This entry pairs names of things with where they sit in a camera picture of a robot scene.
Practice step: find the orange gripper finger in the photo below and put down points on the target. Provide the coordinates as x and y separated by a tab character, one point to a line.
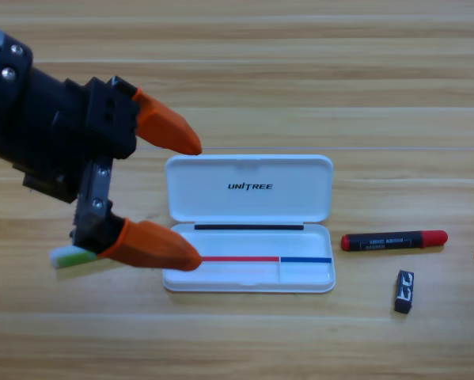
157	247

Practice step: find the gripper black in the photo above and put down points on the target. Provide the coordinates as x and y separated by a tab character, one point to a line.
62	130

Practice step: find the black eraser white print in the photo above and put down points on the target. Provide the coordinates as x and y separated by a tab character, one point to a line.
404	292

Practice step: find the green and white highlighter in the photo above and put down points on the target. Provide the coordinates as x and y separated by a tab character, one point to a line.
68	258

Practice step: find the red and black marker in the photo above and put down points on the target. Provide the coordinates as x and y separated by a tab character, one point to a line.
395	240

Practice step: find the white Unitree pencil case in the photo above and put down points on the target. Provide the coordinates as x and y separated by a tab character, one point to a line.
248	198

